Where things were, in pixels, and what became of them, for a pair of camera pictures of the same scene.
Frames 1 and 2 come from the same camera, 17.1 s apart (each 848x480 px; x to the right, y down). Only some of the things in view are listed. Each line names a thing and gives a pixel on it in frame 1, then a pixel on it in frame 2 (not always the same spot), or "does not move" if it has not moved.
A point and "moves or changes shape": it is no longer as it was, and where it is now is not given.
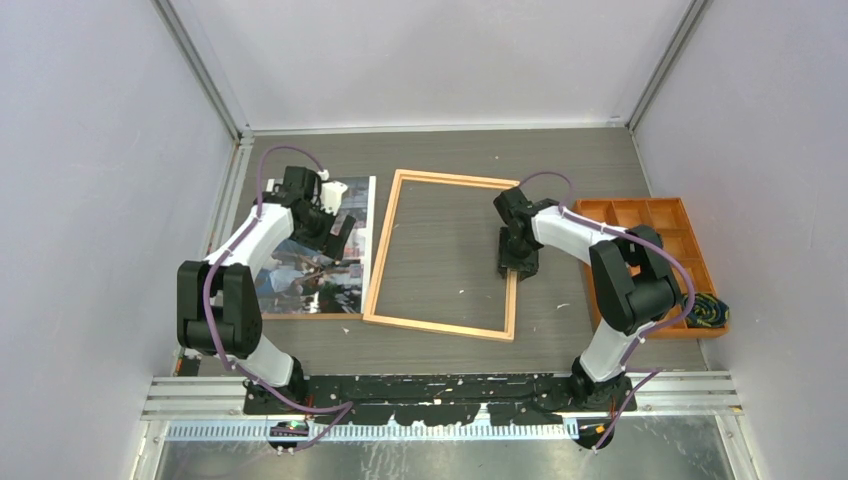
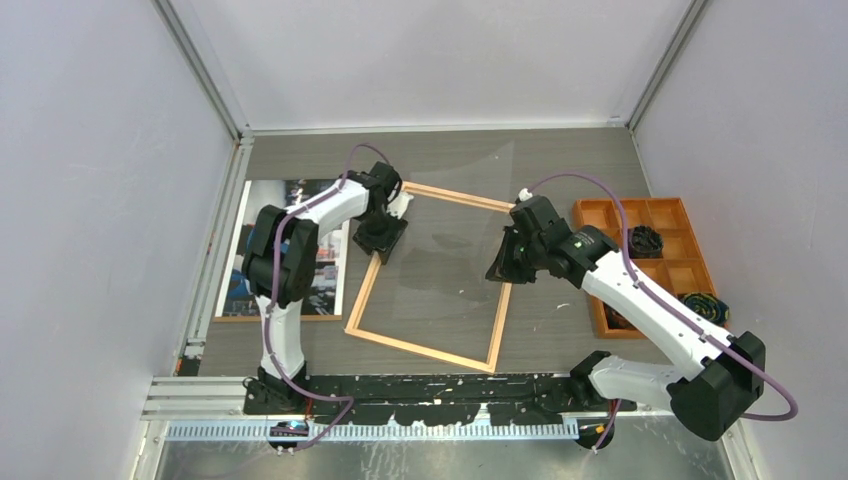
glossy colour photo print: (301, 277) moves or changes shape
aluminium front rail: (223, 398) does not move
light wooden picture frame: (511, 285) -> (493, 356)
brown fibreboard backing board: (313, 316) moves or changes shape
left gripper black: (337, 242) -> (381, 244)
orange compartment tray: (669, 215) does not move
